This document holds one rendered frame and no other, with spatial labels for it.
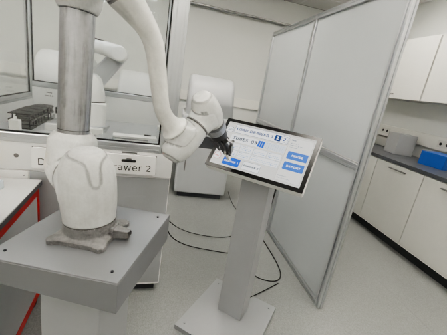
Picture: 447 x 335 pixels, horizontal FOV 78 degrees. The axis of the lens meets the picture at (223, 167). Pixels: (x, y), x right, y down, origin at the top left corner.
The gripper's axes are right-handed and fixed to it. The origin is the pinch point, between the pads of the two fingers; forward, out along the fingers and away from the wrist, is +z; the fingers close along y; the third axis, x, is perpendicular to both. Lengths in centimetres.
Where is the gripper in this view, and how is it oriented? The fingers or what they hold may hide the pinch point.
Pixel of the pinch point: (227, 154)
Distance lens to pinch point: 135.8
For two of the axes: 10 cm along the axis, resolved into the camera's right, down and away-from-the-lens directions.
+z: 2.5, 4.7, 8.5
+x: -4.2, 8.4, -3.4
